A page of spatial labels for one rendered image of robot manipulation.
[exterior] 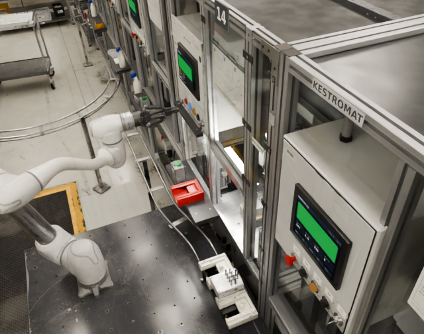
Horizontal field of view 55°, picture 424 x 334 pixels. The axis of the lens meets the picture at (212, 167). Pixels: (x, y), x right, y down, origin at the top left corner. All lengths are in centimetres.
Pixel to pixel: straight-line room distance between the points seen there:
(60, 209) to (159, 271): 173
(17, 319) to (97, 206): 113
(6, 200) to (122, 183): 229
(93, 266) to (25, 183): 62
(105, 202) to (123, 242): 134
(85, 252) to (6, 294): 135
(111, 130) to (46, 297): 95
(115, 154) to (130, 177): 191
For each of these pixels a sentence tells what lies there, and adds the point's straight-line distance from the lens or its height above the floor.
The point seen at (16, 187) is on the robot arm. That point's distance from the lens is 174.
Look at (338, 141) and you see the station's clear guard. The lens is 106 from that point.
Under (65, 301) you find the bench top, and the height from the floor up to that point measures 68.
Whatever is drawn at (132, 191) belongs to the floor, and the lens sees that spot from 380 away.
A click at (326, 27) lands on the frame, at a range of 142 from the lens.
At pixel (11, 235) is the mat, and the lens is 377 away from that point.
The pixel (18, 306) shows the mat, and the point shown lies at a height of 1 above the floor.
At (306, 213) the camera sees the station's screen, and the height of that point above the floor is 165.
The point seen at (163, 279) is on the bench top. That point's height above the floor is 68.
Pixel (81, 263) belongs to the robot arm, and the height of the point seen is 91.
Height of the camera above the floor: 249
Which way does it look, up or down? 39 degrees down
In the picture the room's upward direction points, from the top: 3 degrees counter-clockwise
